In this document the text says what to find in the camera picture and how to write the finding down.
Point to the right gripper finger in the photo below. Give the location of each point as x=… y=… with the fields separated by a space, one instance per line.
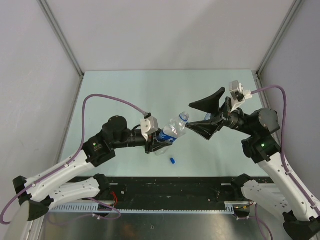
x=209 y=104
x=206 y=128

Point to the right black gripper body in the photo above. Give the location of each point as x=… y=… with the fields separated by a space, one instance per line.
x=231 y=119

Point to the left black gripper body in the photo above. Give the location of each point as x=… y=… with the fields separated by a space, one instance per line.
x=148 y=147

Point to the clear bottle blue cap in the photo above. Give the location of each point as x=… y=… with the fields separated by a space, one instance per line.
x=175 y=129

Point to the blue label bottle white cap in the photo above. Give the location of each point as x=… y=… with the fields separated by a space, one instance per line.
x=208 y=117

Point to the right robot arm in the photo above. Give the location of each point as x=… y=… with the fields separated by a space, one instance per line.
x=294 y=205

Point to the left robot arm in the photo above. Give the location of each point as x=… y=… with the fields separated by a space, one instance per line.
x=51 y=188

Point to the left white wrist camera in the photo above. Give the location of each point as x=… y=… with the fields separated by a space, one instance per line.
x=149 y=125

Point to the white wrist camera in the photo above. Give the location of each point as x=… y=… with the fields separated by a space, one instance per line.
x=149 y=125
x=238 y=95

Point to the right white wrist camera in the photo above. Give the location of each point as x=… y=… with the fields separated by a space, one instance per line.
x=238 y=95

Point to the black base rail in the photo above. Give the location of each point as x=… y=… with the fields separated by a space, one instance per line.
x=174 y=193

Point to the grey slotted cable duct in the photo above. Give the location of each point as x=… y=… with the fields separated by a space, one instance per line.
x=90 y=207

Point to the right aluminium frame post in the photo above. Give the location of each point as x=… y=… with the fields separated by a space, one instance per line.
x=284 y=27

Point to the aluminium frame post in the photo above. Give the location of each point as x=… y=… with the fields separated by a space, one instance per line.
x=52 y=20
x=284 y=27

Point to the left aluminium frame post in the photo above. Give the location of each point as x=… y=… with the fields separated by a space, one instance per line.
x=52 y=20

